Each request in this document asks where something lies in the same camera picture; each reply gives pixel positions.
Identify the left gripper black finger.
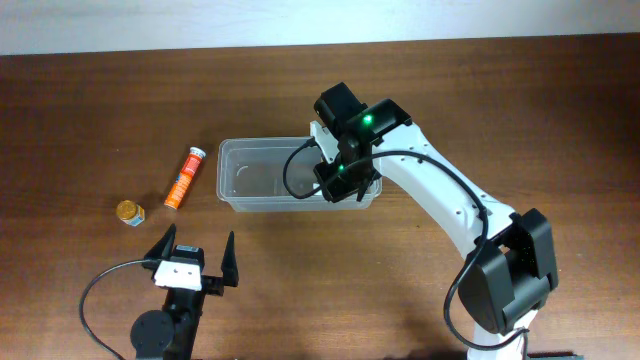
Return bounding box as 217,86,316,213
221,231,239,287
142,224,177,271

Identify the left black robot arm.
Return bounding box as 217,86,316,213
130,225,239,360

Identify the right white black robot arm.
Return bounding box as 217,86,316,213
311,83,559,359

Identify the clear plastic container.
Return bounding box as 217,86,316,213
217,137,382,213

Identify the small gold-lid jar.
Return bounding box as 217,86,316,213
116,200,145,227

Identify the orange tablet tube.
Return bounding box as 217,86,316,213
164,147,206,210

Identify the right black camera cable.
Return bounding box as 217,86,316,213
281,137,530,352

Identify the black camera cable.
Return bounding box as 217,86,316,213
281,137,530,352
78,258,157,360

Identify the left black camera cable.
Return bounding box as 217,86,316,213
78,258,157,360

